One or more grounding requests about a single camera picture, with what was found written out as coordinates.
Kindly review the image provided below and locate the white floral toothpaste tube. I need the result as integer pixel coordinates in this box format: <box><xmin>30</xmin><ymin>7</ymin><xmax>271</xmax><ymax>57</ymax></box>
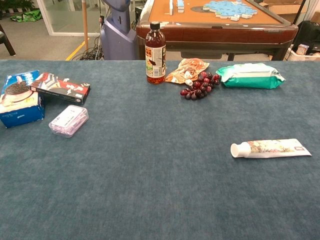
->
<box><xmin>230</xmin><ymin>138</ymin><xmax>313</xmax><ymax>159</ymax></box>

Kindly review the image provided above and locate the amber drink bottle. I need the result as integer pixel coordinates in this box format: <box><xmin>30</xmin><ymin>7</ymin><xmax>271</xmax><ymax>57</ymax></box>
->
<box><xmin>144</xmin><ymin>21</ymin><xmax>167</xmax><ymax>85</ymax></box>

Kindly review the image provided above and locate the bunch of red grapes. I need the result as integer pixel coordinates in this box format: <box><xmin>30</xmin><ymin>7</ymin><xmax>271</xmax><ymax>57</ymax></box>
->
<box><xmin>179</xmin><ymin>71</ymin><xmax>222</xmax><ymax>101</ymax></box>

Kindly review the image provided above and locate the orange spout pouch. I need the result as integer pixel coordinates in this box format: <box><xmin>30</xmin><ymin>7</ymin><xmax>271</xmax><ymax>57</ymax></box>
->
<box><xmin>165</xmin><ymin>57</ymin><xmax>210</xmax><ymax>86</ymax></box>

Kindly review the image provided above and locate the blue felt tablecloth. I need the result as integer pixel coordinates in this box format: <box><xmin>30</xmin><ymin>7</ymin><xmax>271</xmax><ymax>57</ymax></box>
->
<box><xmin>0</xmin><ymin>59</ymin><xmax>320</xmax><ymax>240</ymax></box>

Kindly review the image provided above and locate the clear box of floss picks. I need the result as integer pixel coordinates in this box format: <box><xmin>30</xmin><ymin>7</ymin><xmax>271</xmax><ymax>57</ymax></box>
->
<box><xmin>48</xmin><ymin>104</ymin><xmax>90</xmax><ymax>139</ymax></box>

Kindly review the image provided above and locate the green wet wipes pack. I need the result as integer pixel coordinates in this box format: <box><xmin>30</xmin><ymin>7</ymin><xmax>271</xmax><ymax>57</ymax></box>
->
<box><xmin>215</xmin><ymin>62</ymin><xmax>286</xmax><ymax>90</ymax></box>

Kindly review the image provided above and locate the brown mahjong table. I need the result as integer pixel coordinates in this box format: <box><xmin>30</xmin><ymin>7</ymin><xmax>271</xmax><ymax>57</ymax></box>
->
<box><xmin>136</xmin><ymin>0</ymin><xmax>299</xmax><ymax>62</ymax></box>

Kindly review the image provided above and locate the black and red carton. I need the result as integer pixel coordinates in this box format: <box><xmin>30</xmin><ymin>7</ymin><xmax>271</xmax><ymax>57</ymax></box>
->
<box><xmin>29</xmin><ymin>72</ymin><xmax>91</xmax><ymax>105</ymax></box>

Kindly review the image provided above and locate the wooden pole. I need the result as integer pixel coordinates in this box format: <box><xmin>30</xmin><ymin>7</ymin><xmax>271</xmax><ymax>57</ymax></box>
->
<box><xmin>81</xmin><ymin>0</ymin><xmax>89</xmax><ymax>52</ymax></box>

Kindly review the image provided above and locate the pile of blue mahjong tiles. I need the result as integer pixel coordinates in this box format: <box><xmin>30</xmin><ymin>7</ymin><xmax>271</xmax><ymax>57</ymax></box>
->
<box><xmin>202</xmin><ymin>0</ymin><xmax>258</xmax><ymax>22</ymax></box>

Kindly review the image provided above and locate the blue cookie box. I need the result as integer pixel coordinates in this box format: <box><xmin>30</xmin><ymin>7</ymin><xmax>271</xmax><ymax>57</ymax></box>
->
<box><xmin>0</xmin><ymin>69</ymin><xmax>46</xmax><ymax>129</ymax></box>

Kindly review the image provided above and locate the white plastic basket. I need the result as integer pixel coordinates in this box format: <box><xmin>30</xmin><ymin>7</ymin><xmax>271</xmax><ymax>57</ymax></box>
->
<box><xmin>284</xmin><ymin>44</ymin><xmax>320</xmax><ymax>62</ymax></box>

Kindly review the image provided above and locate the small white drink carton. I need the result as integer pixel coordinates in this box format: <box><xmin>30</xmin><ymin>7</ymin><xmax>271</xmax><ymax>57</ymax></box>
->
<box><xmin>296</xmin><ymin>43</ymin><xmax>310</xmax><ymax>55</ymax></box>

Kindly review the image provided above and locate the green bag on floor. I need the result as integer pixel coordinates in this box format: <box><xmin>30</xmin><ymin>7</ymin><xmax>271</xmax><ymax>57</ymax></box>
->
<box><xmin>9</xmin><ymin>9</ymin><xmax>43</xmax><ymax>23</ymax></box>

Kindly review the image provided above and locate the black case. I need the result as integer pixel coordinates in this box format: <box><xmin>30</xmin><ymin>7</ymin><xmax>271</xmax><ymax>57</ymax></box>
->
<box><xmin>292</xmin><ymin>20</ymin><xmax>320</xmax><ymax>55</ymax></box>

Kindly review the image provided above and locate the purple grey robot pedestal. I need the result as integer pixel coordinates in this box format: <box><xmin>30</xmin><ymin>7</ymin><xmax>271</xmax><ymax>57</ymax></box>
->
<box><xmin>100</xmin><ymin>0</ymin><xmax>138</xmax><ymax>61</ymax></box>

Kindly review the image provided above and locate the tangle of black floor cables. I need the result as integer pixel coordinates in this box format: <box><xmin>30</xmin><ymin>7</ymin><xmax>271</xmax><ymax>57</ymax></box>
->
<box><xmin>72</xmin><ymin>37</ymin><xmax>105</xmax><ymax>61</ymax></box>

